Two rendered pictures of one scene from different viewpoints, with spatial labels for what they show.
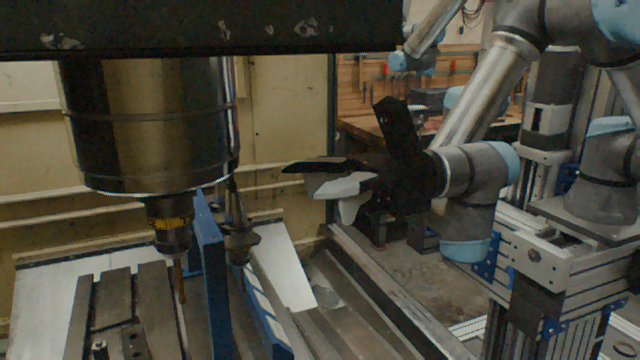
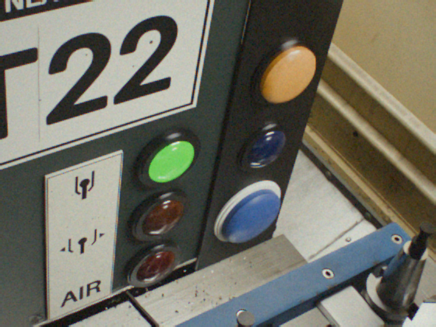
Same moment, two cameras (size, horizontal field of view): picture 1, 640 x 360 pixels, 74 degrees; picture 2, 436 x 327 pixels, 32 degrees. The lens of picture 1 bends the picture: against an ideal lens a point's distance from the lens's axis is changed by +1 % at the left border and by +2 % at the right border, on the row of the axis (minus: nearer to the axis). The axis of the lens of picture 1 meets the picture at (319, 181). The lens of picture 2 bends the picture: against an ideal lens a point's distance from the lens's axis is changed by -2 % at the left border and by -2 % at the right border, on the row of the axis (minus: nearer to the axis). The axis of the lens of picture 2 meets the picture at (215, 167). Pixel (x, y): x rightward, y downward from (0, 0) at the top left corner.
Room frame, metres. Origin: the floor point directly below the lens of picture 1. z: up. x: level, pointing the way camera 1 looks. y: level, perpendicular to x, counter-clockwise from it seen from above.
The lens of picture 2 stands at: (0.68, -0.13, 1.85)
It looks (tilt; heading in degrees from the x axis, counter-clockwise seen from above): 44 degrees down; 71
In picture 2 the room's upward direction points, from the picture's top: 12 degrees clockwise
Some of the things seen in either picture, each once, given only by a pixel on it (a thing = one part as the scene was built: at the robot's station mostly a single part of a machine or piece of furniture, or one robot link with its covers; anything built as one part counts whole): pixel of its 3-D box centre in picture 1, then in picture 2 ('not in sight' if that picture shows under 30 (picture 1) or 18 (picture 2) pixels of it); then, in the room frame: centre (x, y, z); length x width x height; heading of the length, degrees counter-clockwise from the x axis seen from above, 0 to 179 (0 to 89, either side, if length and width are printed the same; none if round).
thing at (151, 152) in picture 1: (156, 112); not in sight; (0.42, 0.16, 1.51); 0.16 x 0.16 x 0.12
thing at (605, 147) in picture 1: (618, 145); not in sight; (0.93, -0.68, 1.33); 0.13 x 0.12 x 0.14; 22
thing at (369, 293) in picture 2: not in sight; (391, 297); (1.05, 0.29, 1.21); 0.06 x 0.06 x 0.03
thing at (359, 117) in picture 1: (471, 134); not in sight; (3.49, -1.29, 0.71); 2.21 x 0.95 x 1.43; 114
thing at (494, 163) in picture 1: (478, 169); not in sight; (0.62, -0.25, 1.38); 0.11 x 0.08 x 0.09; 116
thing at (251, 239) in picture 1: (242, 240); not in sight; (0.69, 0.14, 1.21); 0.07 x 0.05 x 0.01; 113
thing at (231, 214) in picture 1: (234, 206); not in sight; (0.74, 0.16, 1.26); 0.04 x 0.04 x 0.07
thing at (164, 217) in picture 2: not in sight; (161, 216); (0.73, 0.07, 1.62); 0.02 x 0.01 x 0.02; 23
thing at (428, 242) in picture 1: (454, 228); not in sight; (1.38, -0.49, 0.89); 0.36 x 0.10 x 0.09; 114
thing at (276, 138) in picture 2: not in sight; (265, 148); (0.77, 0.09, 1.64); 0.02 x 0.01 x 0.02; 23
